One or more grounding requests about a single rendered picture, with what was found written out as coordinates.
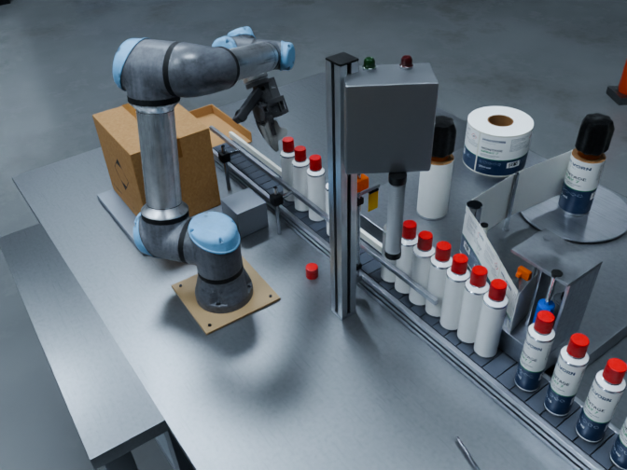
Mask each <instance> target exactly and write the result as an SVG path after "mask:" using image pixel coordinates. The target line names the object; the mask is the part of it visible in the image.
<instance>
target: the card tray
mask: <svg viewBox="0 0 627 470"><path fill-rule="evenodd" d="M189 112H190V114H192V115H193V116H194V117H196V118H197V119H198V120H199V121H201V122H202V123H203V124H204V125H206V126H207V127H208V128H209V126H212V125H213V126H214V127H215V128H216V129H218V130H219V131H221V132H222V133H223V134H225V135H226V136H227V137H228V138H230V135H229V131H232V132H234V133H235V134H236V135H238V136H239V137H240V138H242V139H243V140H244V141H246V142H247V143H251V142H252V134H251V131H249V130H248V129H246V128H245V127H244V126H242V125H241V124H237V123H236V122H234V121H233V120H232V118H231V117H229V116H228V115H227V114H225V113H224V112H222V111H221V110H220V109H218V108H217V107H215V106H214V105H213V104H209V105H207V106H204V107H201V108H198V109H195V110H192V111H189ZM209 131H210V129H209ZM210 136H211V143H212V148H213V147H214V146H217V145H221V144H224V143H226V142H225V141H223V140H222V139H221V138H219V137H218V136H217V135H216V134H214V133H213V132H212V131H210ZM230 139H231V138H230ZM231 140H233V139H231Z"/></svg>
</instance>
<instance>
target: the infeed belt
mask: <svg viewBox="0 0 627 470"><path fill-rule="evenodd" d="M232 141H233V140H232ZM233 142H234V143H235V144H237V143H236V142H235V141H233ZM222 145H224V146H225V150H227V151H228V152H229V153H230V152H232V151H235V149H234V148H232V147H231V146H230V145H228V144H227V143H224V144H221V145H217V146H214V147H213V149H214V150H215V151H216V152H217V153H218V152H221V151H222V150H221V146H222ZM237 145H238V146H239V147H241V148H242V149H243V150H245V149H244V148H243V147H242V146H240V145H239V144H237ZM245 151H246V152H247V153H249V152H248V151H247V150H245ZM249 154H250V155H251V156H252V157H254V158H255V159H257V158H256V157H255V156H253V155H252V154H251V153H249ZM257 160H258V161H259V162H261V161H260V160H259V159H257ZM230 163H231V164H232V165H233V166H235V167H236V168H237V169H238V170H240V171H241V172H242V173H243V174H245V175H246V176H247V177H248V178H250V179H251V180H252V181H253V182H254V183H256V184H257V185H258V186H259V187H261V188H262V189H263V190H264V191H266V192H267V193H268V194H269V195H271V194H272V193H273V188H274V187H278V192H279V193H280V194H284V191H283V187H282V186H281V185H279V184H278V183H277V182H276V181H274V180H273V179H272V178H270V177H269V176H268V175H267V174H266V173H264V172H263V171H262V170H261V169H260V168H258V167H257V166H256V165H255V164H253V163H252V162H251V161H249V160H248V159H247V158H245V157H244V156H243V155H241V154H240V153H239V154H236V155H233V156H231V157H230ZM261 163H262V164H263V165H264V166H266V167H267V168H268V169H270V170H271V171H272V172H273V170H272V169H271V168H269V167H268V166H267V165H265V164H264V163H263V162H261ZM274 173H275V174H277V173H276V172H274ZM277 175H278V176H279V177H280V178H282V177H281V176H280V175H279V174H277ZM283 200H284V199H283ZM282 205H283V206H284V207H285V208H287V210H288V211H289V212H291V213H292V214H293V215H294V216H296V217H297V218H298V219H299V220H301V221H302V222H303V223H304V224H305V225H307V226H308V227H309V228H311V229H312V230H313V231H314V232H315V233H317V234H318V235H319V236H320V237H322V238H323V239H324V240H325V241H326V242H328V243H329V236H328V235H327V221H326V220H324V221H323V222H319V223H315V222H312V221H311V220H310V219H309V212H307V213H300V212H297V211H296V210H295V202H287V201H285V200H284V203H283V204H282ZM360 263H361V264H362V269H361V270H363V271H364V272H365V273H366V274H367V275H368V276H369V277H370V278H371V279H373V280H374V281H375V282H376V283H378V284H379V285H380V286H381V287H383V288H384V289H385V290H386V291H387V292H389V293H390V294H391V295H392V296H394V297H395V298H396V299H397V300H399V301H400V302H401V303H402V304H404V305H405V306H406V307H407V308H408V309H410V310H411V311H412V312H414V313H415V314H416V315H417V316H418V317H420V318H421V319H422V320H423V321H425V322H426V323H427V324H428V325H430V326H431V327H432V328H433V329H435V330H436V331H437V332H438V333H439V334H441V335H442V336H443V337H444V338H446V339H447V340H448V341H449V342H450V343H451V344H452V345H453V346H455V347H456V348H457V349H458V350H459V351H461V352H462V353H463V354H465V355H466V356H467V357H468V358H469V359H471V360H472V361H473V362H474V363H476V364H477V365H478V366H479V367H481V368H482V369H483V370H484V371H486V372H487V373H488V374H489V375H490V376H492V377H493V378H494V379H495V380H497V381H498V382H499V383H500V384H502V385H503V386H504V387H505V388H507V389H508V390H509V391H510V392H511V393H513V394H514V395H515V396H517V397H518V398H519V399H520V400H521V401H523V402H524V404H525V405H527V406H528V407H529V408H530V409H532V410H533V411H534V412H535V413H537V414H538V415H539V416H540V417H541V418H543V419H544V420H545V421H546V422H548V423H549V424H550V425H551V426H553V427H554V428H555V429H556V430H558V431H559V432H560V433H561V434H562V435H564V436H565V437H566V438H568V439H569V440H570V441H571V442H573V443H574V444H575V445H576V446H577V447H579V448H580V449H581V450H583V451H584V452H585V453H586V454H587V455H589V456H590V457H591V458H592V459H594V460H595V461H596V462H597V463H599V464H600V465H601V466H602V467H604V468H605V469H606V470H619V469H618V468H617V467H615V466H614V465H613V463H612V462H611V461H610V459H609V452H610V451H611V449H612V447H613V445H614V443H615V441H616V439H617V437H618V434H617V433H616V434H615V432H614V431H613V430H612V429H610V428H609V427H607V429H606V432H605V434H604V436H603V439H602V440H601V441H600V442H599V443H596V444H591V443H587V442H585V441H583V440H581V439H580V438H579V437H578V435H577V434H576V431H575V426H576V424H577V422H578V418H579V415H580V413H581V411H582V409H583V407H581V405H579V404H578V403H577V402H575V401H574V402H573V404H572V407H571V409H570V412H569V414H568V415H567V416H565V417H562V418H559V417H554V416H552V415H550V414H549V413H548V412H547V411H546V409H544V405H543V402H544V400H545V397H546V394H547V391H548V388H549V385H550V382H549V381H548V380H546V379H545V378H543V377H542V380H541V382H540V385H539V388H538V390H537V391H536V392H534V393H525V392H523V391H521V390H519V389H518V388H517V387H516V385H515V383H514V378H515V375H516V372H517V368H518V364H519V363H518V362H517V361H515V360H514V359H513V358H511V357H510V356H509V355H508V354H506V353H505V352H503V351H502V350H501V349H499V348H497V354H496V356H495V357H494V358H491V359H483V358H480V357H478V355H476V354H475V353H474V350H473V346H474V344H471V345H469V344H465V343H463V342H461V341H460V340H459V339H458V338H457V336H456V333H457V331H454V332H451V331H447V330H444V329H443V328H442V327H441V326H440V324H439V320H440V318H433V317H430V316H428V315H427V314H426V313H425V306H423V307H416V306H413V305H412V304H411V303H410V302H409V295H401V294H399V293H398V292H397V291H396V290H395V284H394V283H385V282H384V281H383V280H382V279H381V268H382V264H381V263H380V262H378V261H377V260H376V259H375V258H373V257H372V256H371V255H369V254H368V253H367V252H365V251H364V250H363V249H362V248H360ZM580 407H581V408H580Z"/></svg>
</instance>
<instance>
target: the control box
mask: <svg viewBox="0 0 627 470"><path fill-rule="evenodd" d="M362 66H363V65H358V72H356V73H353V74H350V73H347V76H345V77H344V79H343V127H344V169H345V173H346V174H360V173H405V172H428V171H429V170H430V167H431V157H432V147H433V138H434V129H435V119H436V110H437V100H438V91H439V83H438V80H437V78H436V76H435V73H434V71H433V69H432V66H431V64H430V63H428V62H427V63H413V68H412V69H411V70H401V69H400V68H399V64H382V65H376V70H375V71H373V72H366V71H363V70H362Z"/></svg>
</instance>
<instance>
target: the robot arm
mask: <svg viewBox="0 0 627 470"><path fill-rule="evenodd" d="M294 62H295V48H294V46H293V44H292V43H289V42H284V41H273V40H263V39H256V38H255V36H254V34H253V32H252V29H251V28H250V27H248V26H245V27H241V28H238V29H235V30H233V31H231V32H229V33H228V36H222V37H219V38H218V39H217V40H215V42H214V43H213V45H212V47H208V46H203V45H198V44H192V43H187V42H175V41H166V40H157V39H150V38H147V37H144V38H130V39H128V40H126V41H124V42H123V43H122V44H121V45H120V47H119V48H118V52H117V53H116V55H115V58H114V61H113V78H114V81H115V83H116V84H117V85H118V87H119V88H120V89H121V90H124V91H127V98H128V104H130V105H131V106H132V107H133V108H135V110H136V118H137V127H138V134H139V143H140V151H141V160H142V169H143V176H144V185H145V193H146V204H145V205H144V206H143V207H142V208H141V212H140V213H139V214H138V215H137V216H136V218H135V220H134V224H135V226H134V227H133V239H134V242H135V244H136V246H137V248H138V249H139V250H140V251H141V252H142V253H144V254H146V255H149V256H153V257H156V258H164V259H169V260H173V261H177V262H182V263H187V264H191V265H195V266H196V267H197V271H198V278H197V282H196V286H195V296H196V300H197V303H198V304H199V306H200V307H201V308H203V309H204V310H206V311H209V312H212V313H229V312H233V311H237V310H239V309H240V308H242V307H243V306H245V305H246V304H247V303H248V302H249V301H250V299H251V297H252V296H253V284H252V281H251V278H250V277H249V275H248V274H247V272H246V270H245V269H244V265H243V259H242V252H241V245H240V234H239V232H238V229H237V226H236V224H235V222H234V221H233V220H232V219H231V218H230V217H229V216H227V215H225V214H222V213H218V212H207V214H205V213H201V214H197V215H196V216H194V217H189V212H188V205H187V204H186V203H185V202H183V201H182V197H181V185H180V173H179V162H178V150H177V139H176V126H175V115H174V108H175V106H176V105H177V104H178V103H179V102H180V97H184V98H191V97H200V96H204V95H209V94H213V93H216V92H220V91H222V90H227V89H230V88H231V87H233V86H234V85H235V84H236V83H237V81H239V80H243V82H244V84H246V85H245V86H246V89H247V90H249V89H252V88H253V90H252V92H251V93H250V94H249V96H248V97H247V99H246V100H245V101H244V103H243V105H242V106H241V107H240V109H239V110H237V111H236V112H235V116H234V117H233V119H232V120H233V121H234V122H236V123H237V124H240V123H242V122H244V121H246V119H247V116H248V115H249V114H250V112H251V111H253V115H254V118H255V120H256V123H257V126H258V129H259V131H260V133H261V135H262V136H263V138H264V139H265V141H266V142H267V143H268V145H269V146H270V147H271V148H272V149H273V150H274V151H275V152H277V151H279V145H278V141H279V140H281V139H282V138H283V137H285V136H286V135H287V129H286V128H282V127H280V126H279V124H278V122H277V121H276V120H275V119H274V118H278V117H280V116H282V115H283V114H286V113H287V112H289V111H288V108H287V105H286V101H285V98H284V95H282V96H281V95H280V92H279V90H278V87H277V84H276V82H275V79H274V77H271V78H267V76H268V74H267V72H269V71H271V70H280V71H282V70H285V71H289V70H290V69H291V68H292V67H293V65H294ZM283 102H284V103H285V105H284V103H283ZM285 106H286V109H285Z"/></svg>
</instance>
